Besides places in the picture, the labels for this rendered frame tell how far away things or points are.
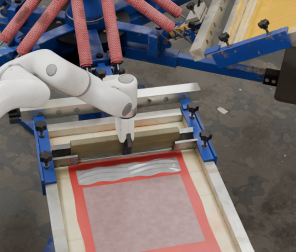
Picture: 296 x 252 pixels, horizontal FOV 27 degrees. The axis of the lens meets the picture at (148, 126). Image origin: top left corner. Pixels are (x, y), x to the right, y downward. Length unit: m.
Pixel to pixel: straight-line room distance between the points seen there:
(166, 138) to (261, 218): 1.30
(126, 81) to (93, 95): 0.18
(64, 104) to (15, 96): 0.71
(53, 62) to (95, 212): 0.55
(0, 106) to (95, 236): 0.57
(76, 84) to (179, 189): 0.57
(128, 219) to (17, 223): 1.37
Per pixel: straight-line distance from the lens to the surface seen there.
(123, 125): 2.07
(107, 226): 2.02
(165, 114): 2.36
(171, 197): 2.10
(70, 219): 2.04
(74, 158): 2.15
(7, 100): 1.64
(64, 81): 1.75
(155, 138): 2.18
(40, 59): 1.79
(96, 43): 2.69
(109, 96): 1.86
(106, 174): 2.16
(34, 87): 1.65
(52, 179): 2.10
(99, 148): 2.16
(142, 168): 2.18
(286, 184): 3.59
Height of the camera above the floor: 2.49
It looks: 41 degrees down
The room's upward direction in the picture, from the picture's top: 2 degrees clockwise
